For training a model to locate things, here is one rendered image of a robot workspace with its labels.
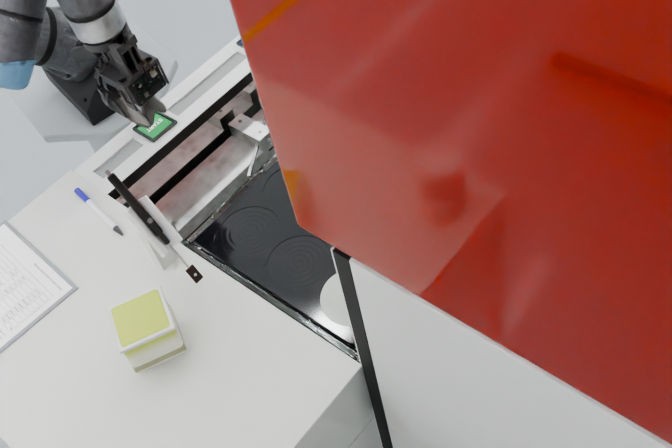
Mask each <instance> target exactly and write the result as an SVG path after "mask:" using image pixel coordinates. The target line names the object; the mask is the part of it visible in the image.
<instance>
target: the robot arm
mask: <svg viewBox="0 0 672 448"><path fill-rule="evenodd" d="M57 2H58V4H59V6H56V7H47V6H46V5H47V0H0V88H4V89H10V90H21V89H24V88H26V87H27V86H28V85H29V82H30V78H31V76H32V73H33V69H34V65H35V66H40V67H42V68H44V69H46V70H48V71H50V72H52V73H53V74H55V75H57V76H59V77H61V78H63V79H65V80H70V81H76V82H79V81H82V80H84V79H86V78H87V77H88V76H89V75H90V74H91V72H92V71H93V69H94V68H95V69H96V72H95V75H94V78H96V79H97V81H98V84H99V85H100V86H98V87H97V90H98V91H99V93H100V95H101V98H102V100H103V102H104V104H105V105H106V106H107V107H109V108H110V109H112V110H113V111H115V112H117V113H118V114H120V115H122V116H123V117H125V118H127V119H128V120H130V121H131V122H133V123H135V124H137V125H138V126H141V127H144V128H150V127H151V126H152V125H153V123H154V117H155V111H158V112H163V113H166V111H167V109H166V106H165V105H164V103H163V102H161V101H160V100H159V99H158V98H157V97H156V96H155V94H156V93H157V92H159V91H160V90H161V89H162V88H163V87H164V86H165V85H166V83H167V84H169V81H168V79H167V77H166V75H165V72H164V70H163V68H162V66H161V64H160V62H159V60H158V58H156V57H154V56H152V55H150V54H148V53H146V52H144V51H142V50H140V49H138V48H136V46H135V44H136V43H137V42H138V40H137V38H136V36H135V34H133V33H131V32H130V28H129V25H128V23H127V21H126V17H125V15H124V13H123V11H122V9H121V7H120V5H119V3H118V0H57ZM101 55H102V56H101ZM100 56H101V57H100ZM99 57H100V58H99ZM98 58H99V59H98ZM97 61H99V64H98V65H97V66H96V67H95V65H96V63H97ZM158 66H159V67H158ZM159 68H160V69H159ZM160 70H161V72H160ZM161 73H162V74H161ZM135 104H136V105H137V106H139V107H140V108H141V111H140V110H139V109H137V107H136V105H135Z"/></svg>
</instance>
